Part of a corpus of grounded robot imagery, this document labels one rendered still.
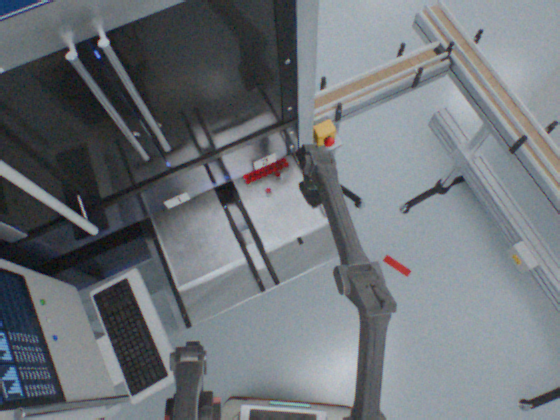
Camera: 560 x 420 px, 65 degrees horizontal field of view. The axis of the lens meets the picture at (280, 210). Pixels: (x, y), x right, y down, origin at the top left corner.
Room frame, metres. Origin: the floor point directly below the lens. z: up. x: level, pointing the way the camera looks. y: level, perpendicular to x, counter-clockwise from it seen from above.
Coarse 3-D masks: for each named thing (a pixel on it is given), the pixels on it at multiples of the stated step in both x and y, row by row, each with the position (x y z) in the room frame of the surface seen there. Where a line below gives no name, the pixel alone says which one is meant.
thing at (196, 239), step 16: (208, 192) 0.69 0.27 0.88; (176, 208) 0.64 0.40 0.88; (192, 208) 0.64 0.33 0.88; (208, 208) 0.63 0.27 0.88; (160, 224) 0.59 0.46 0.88; (176, 224) 0.58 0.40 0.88; (192, 224) 0.57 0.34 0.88; (208, 224) 0.56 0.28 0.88; (224, 224) 0.55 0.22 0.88; (160, 240) 0.52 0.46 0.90; (176, 240) 0.52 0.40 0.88; (192, 240) 0.51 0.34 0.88; (208, 240) 0.50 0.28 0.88; (224, 240) 0.49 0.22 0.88; (176, 256) 0.45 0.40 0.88; (192, 256) 0.45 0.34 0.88; (208, 256) 0.44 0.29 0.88; (224, 256) 0.43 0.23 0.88; (240, 256) 0.42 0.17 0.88; (176, 272) 0.39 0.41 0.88; (192, 272) 0.39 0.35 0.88; (208, 272) 0.37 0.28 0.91
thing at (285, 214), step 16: (288, 160) 0.78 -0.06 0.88; (288, 176) 0.71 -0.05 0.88; (240, 192) 0.67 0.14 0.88; (256, 192) 0.67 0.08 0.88; (272, 192) 0.66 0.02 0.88; (288, 192) 0.65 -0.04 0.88; (256, 208) 0.60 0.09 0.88; (272, 208) 0.59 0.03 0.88; (288, 208) 0.58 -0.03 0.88; (304, 208) 0.57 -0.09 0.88; (320, 208) 0.57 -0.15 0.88; (256, 224) 0.54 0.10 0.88; (272, 224) 0.53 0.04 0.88; (288, 224) 0.52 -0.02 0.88; (304, 224) 0.51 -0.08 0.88; (320, 224) 0.50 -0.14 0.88; (272, 240) 0.47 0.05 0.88
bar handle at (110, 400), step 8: (80, 400) 0.00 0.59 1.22; (88, 400) 0.00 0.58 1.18; (96, 400) 0.00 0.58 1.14; (104, 400) 0.00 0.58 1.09; (112, 400) -0.01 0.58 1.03; (120, 400) -0.01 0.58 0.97; (128, 400) -0.01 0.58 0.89; (24, 408) 0.00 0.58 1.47; (32, 408) 0.00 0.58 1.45; (40, 408) 0.00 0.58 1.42; (48, 408) 0.00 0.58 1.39; (56, 408) -0.01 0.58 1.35; (64, 408) -0.01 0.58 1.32; (72, 408) -0.01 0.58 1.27; (80, 408) -0.02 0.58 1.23; (88, 408) -0.02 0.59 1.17; (16, 416) -0.01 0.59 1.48; (24, 416) -0.01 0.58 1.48; (32, 416) -0.02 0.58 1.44; (40, 416) -0.02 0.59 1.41
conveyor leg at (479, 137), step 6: (480, 132) 0.87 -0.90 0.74; (486, 132) 0.85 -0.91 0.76; (474, 138) 0.87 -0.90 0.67; (480, 138) 0.85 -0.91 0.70; (468, 144) 0.88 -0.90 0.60; (474, 144) 0.86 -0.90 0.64; (480, 144) 0.85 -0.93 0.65; (468, 150) 0.86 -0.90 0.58; (474, 150) 0.85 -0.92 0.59; (450, 168) 0.89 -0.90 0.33; (456, 168) 0.86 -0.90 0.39; (450, 174) 0.86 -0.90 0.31; (456, 174) 0.85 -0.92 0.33; (444, 180) 0.87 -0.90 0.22; (450, 180) 0.85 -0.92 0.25; (444, 186) 0.85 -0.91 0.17
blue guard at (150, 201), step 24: (264, 144) 0.73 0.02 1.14; (288, 144) 0.75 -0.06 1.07; (216, 168) 0.67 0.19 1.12; (240, 168) 0.69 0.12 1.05; (144, 192) 0.60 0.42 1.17; (168, 192) 0.62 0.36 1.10; (192, 192) 0.64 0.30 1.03; (96, 216) 0.54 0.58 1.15; (120, 216) 0.56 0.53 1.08; (144, 216) 0.58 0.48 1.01; (48, 240) 0.49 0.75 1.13; (72, 240) 0.51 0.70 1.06; (24, 264) 0.45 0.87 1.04
